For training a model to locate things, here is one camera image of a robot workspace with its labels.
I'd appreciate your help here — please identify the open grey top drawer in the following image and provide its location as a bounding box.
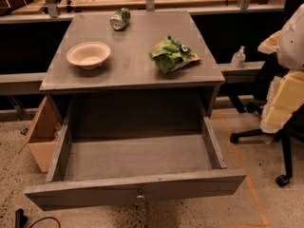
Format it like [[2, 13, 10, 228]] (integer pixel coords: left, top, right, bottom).
[[25, 104, 246, 210]]

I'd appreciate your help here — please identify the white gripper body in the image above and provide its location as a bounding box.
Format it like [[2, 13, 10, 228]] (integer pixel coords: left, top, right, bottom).
[[259, 76, 282, 134]]

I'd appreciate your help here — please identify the crushed green soda can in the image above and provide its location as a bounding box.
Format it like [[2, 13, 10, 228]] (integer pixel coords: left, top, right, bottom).
[[110, 8, 131, 30]]

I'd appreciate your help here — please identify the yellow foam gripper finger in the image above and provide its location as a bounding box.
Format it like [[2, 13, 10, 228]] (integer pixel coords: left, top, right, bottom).
[[257, 30, 280, 54], [266, 70, 304, 127]]

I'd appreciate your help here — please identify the grey wooden cabinet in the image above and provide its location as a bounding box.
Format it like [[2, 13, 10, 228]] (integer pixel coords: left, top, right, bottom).
[[40, 11, 223, 139]]

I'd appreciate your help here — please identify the green rice chip bag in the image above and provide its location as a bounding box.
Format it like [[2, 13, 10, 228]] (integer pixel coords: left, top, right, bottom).
[[149, 36, 200, 74]]

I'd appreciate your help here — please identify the clear sanitizer pump bottle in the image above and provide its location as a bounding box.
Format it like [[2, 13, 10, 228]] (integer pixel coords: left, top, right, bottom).
[[231, 46, 246, 68]]

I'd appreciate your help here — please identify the beige paper bowl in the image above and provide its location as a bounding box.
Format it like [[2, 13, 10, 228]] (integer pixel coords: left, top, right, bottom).
[[66, 42, 111, 69]]

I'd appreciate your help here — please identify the black office chair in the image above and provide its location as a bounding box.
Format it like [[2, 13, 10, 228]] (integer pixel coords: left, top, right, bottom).
[[229, 52, 304, 188]]

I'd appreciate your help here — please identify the black cable on floor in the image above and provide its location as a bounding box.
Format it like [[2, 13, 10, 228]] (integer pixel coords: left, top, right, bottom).
[[28, 216, 62, 228]]

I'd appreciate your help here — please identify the open cardboard box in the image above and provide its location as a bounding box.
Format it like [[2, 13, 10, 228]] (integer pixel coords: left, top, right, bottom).
[[18, 98, 61, 173]]

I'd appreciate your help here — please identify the grey metal left post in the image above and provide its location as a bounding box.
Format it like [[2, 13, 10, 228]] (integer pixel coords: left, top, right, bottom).
[[45, 0, 59, 18]]

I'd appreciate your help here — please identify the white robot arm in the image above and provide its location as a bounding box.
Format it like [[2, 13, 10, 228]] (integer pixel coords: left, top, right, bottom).
[[257, 5, 304, 134]]

